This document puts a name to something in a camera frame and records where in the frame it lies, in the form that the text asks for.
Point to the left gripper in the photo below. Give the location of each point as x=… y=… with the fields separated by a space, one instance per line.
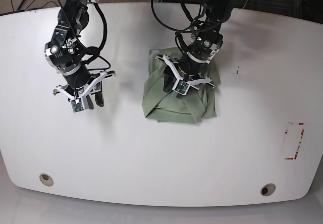
x=172 y=73

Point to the green t-shirt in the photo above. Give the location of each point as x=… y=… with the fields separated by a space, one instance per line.
x=158 y=105

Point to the red tape rectangle marking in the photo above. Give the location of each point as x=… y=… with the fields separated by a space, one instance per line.
x=292 y=140

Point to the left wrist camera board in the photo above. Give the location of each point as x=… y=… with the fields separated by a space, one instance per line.
x=181 y=87

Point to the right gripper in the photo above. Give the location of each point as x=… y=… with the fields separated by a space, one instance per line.
x=93 y=88

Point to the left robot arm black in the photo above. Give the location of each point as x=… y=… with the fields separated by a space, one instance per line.
x=198 y=44

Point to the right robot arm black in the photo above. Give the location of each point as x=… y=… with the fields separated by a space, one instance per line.
x=70 y=57

